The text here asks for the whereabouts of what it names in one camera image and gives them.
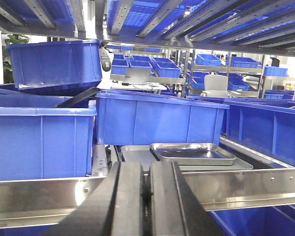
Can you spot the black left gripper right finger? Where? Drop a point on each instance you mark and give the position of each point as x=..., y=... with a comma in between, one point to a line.
x=173, y=209

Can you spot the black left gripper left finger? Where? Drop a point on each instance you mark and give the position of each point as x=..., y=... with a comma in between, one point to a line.
x=114, y=208

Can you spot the small silver tray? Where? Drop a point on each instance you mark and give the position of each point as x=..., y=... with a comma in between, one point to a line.
x=201, y=154

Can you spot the large silver tray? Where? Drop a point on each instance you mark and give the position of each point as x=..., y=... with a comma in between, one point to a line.
x=142, y=154

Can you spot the blue bin centre upper shelf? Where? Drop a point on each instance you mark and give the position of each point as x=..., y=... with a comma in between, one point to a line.
x=135, y=118

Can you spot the blue bin shelf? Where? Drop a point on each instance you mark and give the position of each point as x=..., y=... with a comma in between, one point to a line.
x=135, y=118
x=265, y=126
x=40, y=140

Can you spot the blue bin left upper shelf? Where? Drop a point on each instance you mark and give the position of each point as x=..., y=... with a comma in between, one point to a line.
x=40, y=140

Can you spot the blue bin front right lower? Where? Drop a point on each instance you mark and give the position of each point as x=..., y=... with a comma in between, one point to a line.
x=263, y=221

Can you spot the blue bin right upper shelf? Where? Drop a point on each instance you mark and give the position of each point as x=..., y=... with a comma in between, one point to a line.
x=265, y=126

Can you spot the grey laptop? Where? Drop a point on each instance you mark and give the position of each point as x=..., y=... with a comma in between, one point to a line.
x=136, y=75

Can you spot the tilted blue bin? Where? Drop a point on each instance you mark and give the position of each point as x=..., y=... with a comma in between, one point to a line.
x=59, y=63

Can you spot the overhead shelf rails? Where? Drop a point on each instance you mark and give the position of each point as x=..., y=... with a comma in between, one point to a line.
x=253, y=26

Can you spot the steel shelf front rail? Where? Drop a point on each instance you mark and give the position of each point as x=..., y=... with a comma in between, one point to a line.
x=38, y=202

